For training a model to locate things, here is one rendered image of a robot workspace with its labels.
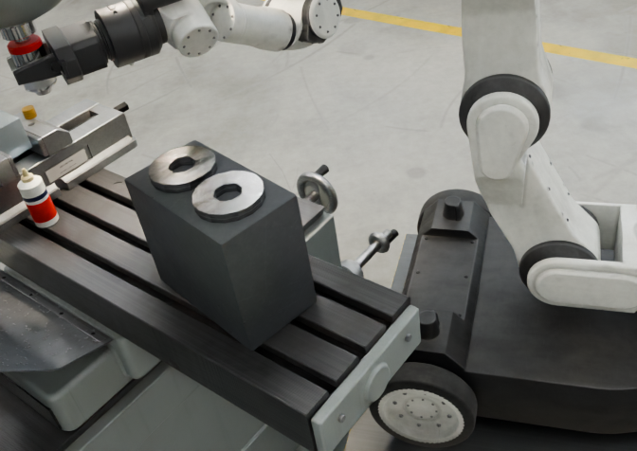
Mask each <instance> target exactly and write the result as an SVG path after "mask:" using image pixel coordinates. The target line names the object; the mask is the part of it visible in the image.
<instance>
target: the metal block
mask: <svg viewBox="0 0 637 451"><path fill-rule="evenodd" d="M30 148H32V146H31V143H30V141H29V139H28V137H27V133H26V131H25V129H24V127H23V124H22V122H21V120H20V118H18V117H16V116H13V115H11V114H9V113H7V112H5V111H2V110H1V111H0V151H1V152H3V153H6V154H8V155H10V156H11V157H12V158H14V157H16V156H17V155H19V154H21V153H23V152H25V151H27V150H28V149H30Z"/></svg>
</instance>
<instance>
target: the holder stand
mask: <svg viewBox="0 0 637 451"><path fill-rule="evenodd" d="M125 184H126V187H127V189H128V191H129V194H130V196H131V199H132V202H133V205H134V207H135V210H136V214H137V217H138V219H139V222H140V224H141V227H142V230H143V233H144V235H145V238H146V241H147V243H148V246H149V248H150V251H151V253H152V256H153V259H154V261H155V266H156V269H157V271H158V274H159V276H160V278H161V279H162V280H163V281H164V282H165V283H167V284H168V285H169V286H170V287H172V288H173V289H174V291H176V292H177V293H178V294H179V295H181V296H182V297H183V298H185V299H186V300H187V301H188V302H190V303H191V304H192V305H193V306H195V307H196V308H197V309H198V310H200V311H201V312H202V313H204V314H205V315H206V316H208V317H209V318H210V319H211V320H213V321H214V322H215V323H216V324H218V325H219V326H220V327H221V328H223V329H224V330H225V331H226V332H228V333H229V334H230V335H232V336H233V337H234V338H235V339H237V340H238V341H239V342H240V343H242V344H243V345H244V346H245V347H247V348H248V349H249V350H251V351H254V350H255V349H257V348H258V347H259V346H261V345H262V344H263V343H264V342H265V341H266V340H267V339H269V338H270V337H271V336H272V335H274V334H275V333H277V332H278V331H279V330H281V329H282V328H283V327H284V326H286V325H287V324H288V323H290V322H291V321H292V320H293V319H295V318H296V317H297V316H299V315H300V314H301V313H303V312H304V311H305V310H307V309H308V308H309V307H310V306H312V305H313V304H314V303H316V301H317V296H316V291H315V286H314V282H313V277H312V271H311V266H310V262H309V257H308V252H307V246H306V241H305V237H304V232H303V227H302V221H301V216H300V208H299V203H298V197H297V195H296V194H295V193H293V192H291V191H289V190H287V189H285V188H283V187H281V186H279V185H277V184H275V183H274V182H272V181H270V180H268V179H266V178H264V177H263V176H261V175H259V174H258V173H256V172H254V171H252V170H250V169H248V168H246V167H244V166H243V165H241V164H239V163H237V162H235V161H233V160H232V159H230V158H228V157H226V156H224V155H222V154H221V153H218V152H216V151H214V150H213V149H212V148H210V147H208V146H206V145H204V144H202V143H201V142H199V141H197V140H193V141H191V142H189V143H188V144H186V145H184V146H182V147H180V148H175V149H173V150H170V151H168V152H166V153H163V154H162V155H161V156H159V157H158V158H157V159H155V160H154V161H153V163H152V164H151V165H149V166H147V167H145V168H144V169H142V170H140V171H138V172H136V173H134V174H132V175H130V176H129V177H127V178H125Z"/></svg>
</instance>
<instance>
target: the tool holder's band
mask: <svg viewBox="0 0 637 451"><path fill-rule="evenodd" d="M30 37H31V40H30V41H29V42H27V43H25V44H21V45H18V44H16V43H15V42H14V41H10V42H9V43H8V45H7V48H8V51H9V53H10V54H12V55H23V54H27V53H29V52H32V51H34V50H36V49H38V48H39V47H41V46H42V44H43V42H42V39H41V37H40V36H39V35H36V34H32V35H30Z"/></svg>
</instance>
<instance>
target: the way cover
mask: <svg viewBox="0 0 637 451"><path fill-rule="evenodd" d="M11 280H12V281H11ZM2 281H3V282H2ZM5 284H6V285H5ZM7 286H8V287H7ZM12 287H13V288H14V289H13V288H12ZM6 290H8V291H6ZM11 293H12V294H11ZM33 293H34V295H32V294H33ZM36 294H37V295H36ZM0 297H1V298H0V309H1V310H0V330H3V332H2V331H0V343H2V344H1V345H0V356H2V357H0V372H29V371H54V370H60V369H63V368H65V367H67V366H68V365H70V364H72V363H74V362H76V361H77V360H79V359H81V358H83V357H85V356H86V355H87V354H89V353H91V352H94V351H95V350H97V349H99V348H101V347H103V346H104V345H106V344H108V343H110V342H112V341H113V340H114V339H113V338H111V337H110V336H108V335H106V334H104V333H103V332H101V331H99V330H98V329H96V328H95V327H93V326H91V325H90V324H88V323H86V322H85V321H83V320H82V319H80V318H78V317H77V316H75V315H73V314H71V313H70V312H68V311H67V310H66V309H64V308H63V307H61V306H60V307H59V305H58V304H56V303H55V302H53V301H51V300H50V299H48V298H46V297H44V296H43V295H41V294H40V293H38V292H36V291H35V290H33V289H31V288H30V287H28V286H27V285H25V284H23V283H22V282H21V281H19V280H17V279H16V278H14V277H13V276H11V275H9V274H8V273H4V271H3V270H1V269H0ZM8 298H9V299H8ZM36 298H37V299H36ZM3 300H6V301H3ZM19 301H20V302H19ZM39 306H40V307H39ZM8 308H9V309H8ZM31 308H33V309H31ZM20 310H21V311H20ZM49 310H51V311H49ZM43 311H44V312H43ZM48 311H49V312H48ZM14 312H15V313H14ZM47 312H48V313H47ZM59 316H61V318H59ZM62 317H63V318H62ZM74 318H75V319H74ZM13 323H14V324H15V325H14V324H13ZM46 323H47V324H46ZM72 323H73V324H72ZM26 325H27V327H26ZM62 325H63V326H62ZM77 327H80V328H77ZM26 328H31V330H28V329H26ZM40 328H41V329H40ZM64 328H65V329H64ZM48 330H49V331H48ZM92 330H95V331H92ZM35 332H37V333H35ZM48 334H49V335H48ZM75 335H76V336H75ZM86 337H88V338H86ZM1 338H3V339H1ZM43 338H44V340H43ZM26 339H27V340H26ZM55 339H58V340H55ZM79 340H80V341H79ZM94 340H98V341H97V342H96V341H94ZM28 342H29V344H28ZM49 343H50V345H52V346H53V347H52V346H50V345H49ZM28 346H30V347H28ZM82 346H83V347H82ZM25 347H26V348H25ZM39 347H40V348H39ZM16 348H17V349H18V350H16ZM67 348H68V349H67ZM69 348H72V349H69ZM20 351H21V352H20ZM66 351H67V352H66ZM7 352H8V353H7ZM55 353H57V354H55ZM4 354H5V355H4ZM17 354H18V355H17ZM31 354H32V355H31ZM52 354H54V355H52ZM21 356H23V357H21ZM24 357H26V358H24ZM4 358H5V359H4ZM7 359H8V360H7ZM44 361H45V362H44ZM1 362H4V363H1ZM20 362H22V363H20ZM16 363H20V364H18V365H16ZM27 363H28V364H27ZM2 364H4V365H2ZM23 364H25V365H23ZM35 364H36V365H35ZM7 365H8V366H7Z"/></svg>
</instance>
